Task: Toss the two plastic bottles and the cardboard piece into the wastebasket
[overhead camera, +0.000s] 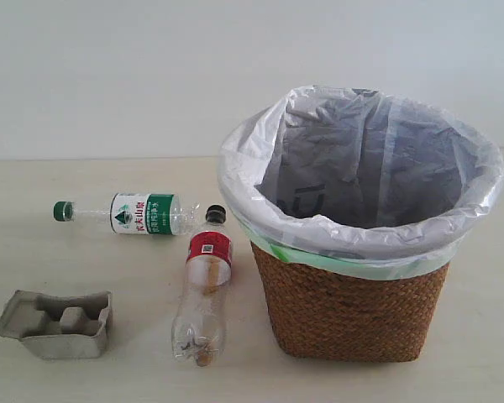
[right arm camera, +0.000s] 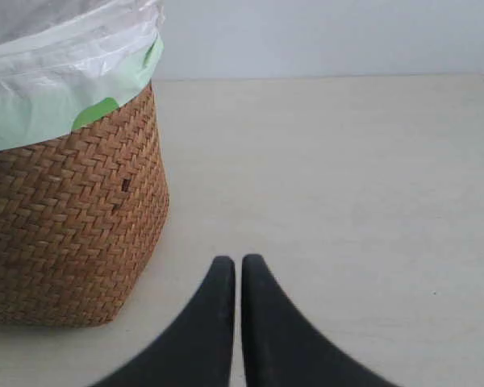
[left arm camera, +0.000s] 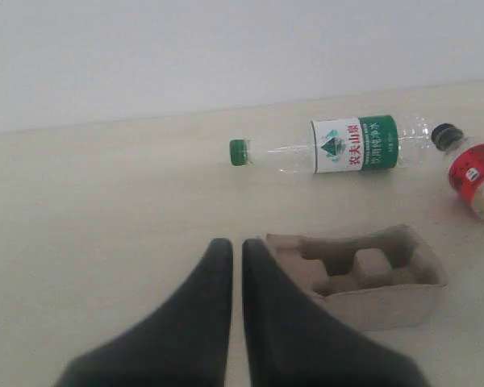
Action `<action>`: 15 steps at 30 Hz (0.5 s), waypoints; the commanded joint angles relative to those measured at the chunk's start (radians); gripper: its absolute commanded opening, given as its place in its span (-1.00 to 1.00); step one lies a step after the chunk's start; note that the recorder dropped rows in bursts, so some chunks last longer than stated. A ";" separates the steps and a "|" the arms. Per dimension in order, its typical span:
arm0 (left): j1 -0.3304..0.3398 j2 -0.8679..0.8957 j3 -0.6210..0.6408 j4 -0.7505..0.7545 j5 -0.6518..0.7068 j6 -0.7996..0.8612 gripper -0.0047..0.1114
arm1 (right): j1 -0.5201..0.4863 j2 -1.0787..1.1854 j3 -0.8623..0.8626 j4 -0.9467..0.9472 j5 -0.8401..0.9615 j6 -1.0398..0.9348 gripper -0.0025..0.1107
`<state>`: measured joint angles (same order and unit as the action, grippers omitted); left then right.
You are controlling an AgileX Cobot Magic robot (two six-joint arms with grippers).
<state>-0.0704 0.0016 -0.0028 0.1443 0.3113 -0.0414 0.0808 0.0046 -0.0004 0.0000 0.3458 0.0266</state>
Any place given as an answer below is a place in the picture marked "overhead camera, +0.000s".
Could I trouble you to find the green label water bottle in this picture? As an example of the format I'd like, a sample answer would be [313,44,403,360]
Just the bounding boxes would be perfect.
[53,192,200,236]

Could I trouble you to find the red label clear bottle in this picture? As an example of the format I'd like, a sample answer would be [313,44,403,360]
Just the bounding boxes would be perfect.
[171,205,233,367]

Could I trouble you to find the grey moulded pulp tray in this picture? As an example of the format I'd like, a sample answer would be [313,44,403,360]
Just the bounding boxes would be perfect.
[0,290,113,359]

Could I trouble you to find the light green trash bag edge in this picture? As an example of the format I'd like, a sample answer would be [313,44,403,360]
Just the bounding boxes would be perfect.
[238,221,459,280]

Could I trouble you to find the white plastic bin liner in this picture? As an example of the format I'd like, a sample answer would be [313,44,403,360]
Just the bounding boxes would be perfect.
[218,86,504,261]

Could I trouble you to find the woven brown wicker basket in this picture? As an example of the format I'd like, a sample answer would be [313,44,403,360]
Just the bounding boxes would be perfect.
[251,244,449,363]

